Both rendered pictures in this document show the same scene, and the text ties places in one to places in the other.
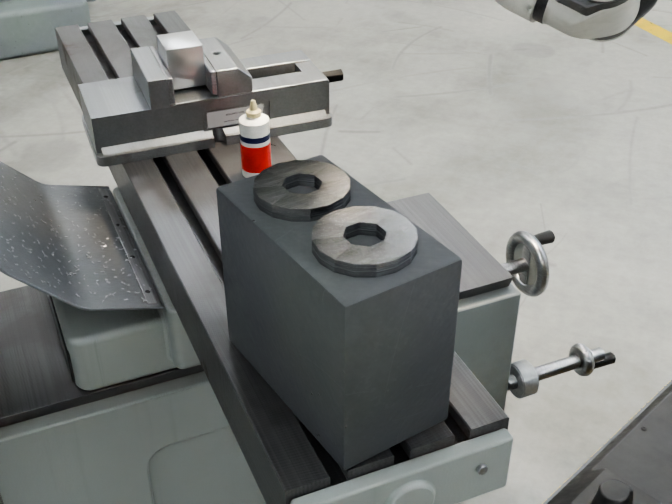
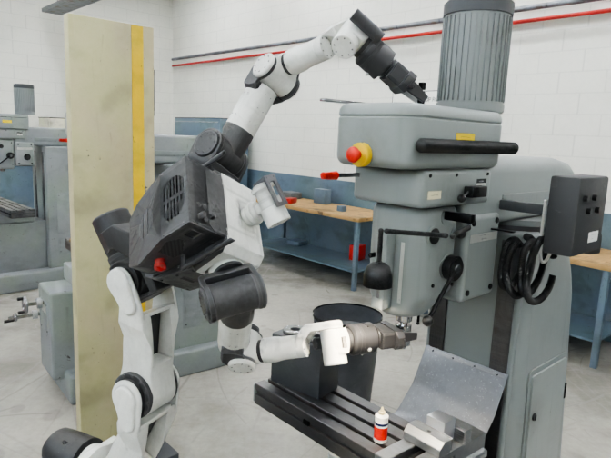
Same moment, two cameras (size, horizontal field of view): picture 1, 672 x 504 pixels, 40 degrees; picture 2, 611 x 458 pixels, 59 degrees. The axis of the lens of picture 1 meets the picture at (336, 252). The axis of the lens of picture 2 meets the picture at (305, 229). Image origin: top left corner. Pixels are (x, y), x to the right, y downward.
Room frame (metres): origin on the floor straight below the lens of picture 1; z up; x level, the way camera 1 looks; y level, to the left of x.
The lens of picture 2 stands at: (2.44, -0.63, 1.80)
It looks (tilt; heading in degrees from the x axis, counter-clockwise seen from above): 10 degrees down; 161
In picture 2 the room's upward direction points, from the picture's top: 2 degrees clockwise
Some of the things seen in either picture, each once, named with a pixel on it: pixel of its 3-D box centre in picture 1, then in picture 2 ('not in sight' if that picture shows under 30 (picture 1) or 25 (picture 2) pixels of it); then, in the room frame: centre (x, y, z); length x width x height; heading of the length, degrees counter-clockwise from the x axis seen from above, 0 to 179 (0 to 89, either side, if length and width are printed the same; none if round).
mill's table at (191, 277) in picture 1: (212, 184); (405, 456); (1.14, 0.18, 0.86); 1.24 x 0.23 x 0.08; 23
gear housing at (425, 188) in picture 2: not in sight; (423, 184); (1.08, 0.20, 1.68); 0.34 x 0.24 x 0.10; 113
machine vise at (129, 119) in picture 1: (204, 90); (432, 446); (1.24, 0.19, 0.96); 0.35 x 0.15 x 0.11; 111
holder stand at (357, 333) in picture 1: (332, 298); (305, 358); (0.69, 0.00, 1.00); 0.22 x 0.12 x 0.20; 33
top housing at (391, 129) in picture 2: not in sight; (420, 137); (1.09, 0.17, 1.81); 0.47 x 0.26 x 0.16; 113
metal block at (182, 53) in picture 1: (181, 59); (440, 425); (1.23, 0.22, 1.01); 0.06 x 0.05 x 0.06; 21
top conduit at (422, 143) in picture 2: not in sight; (470, 146); (1.21, 0.25, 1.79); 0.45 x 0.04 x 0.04; 113
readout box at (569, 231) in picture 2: not in sight; (577, 214); (1.28, 0.57, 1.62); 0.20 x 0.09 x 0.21; 113
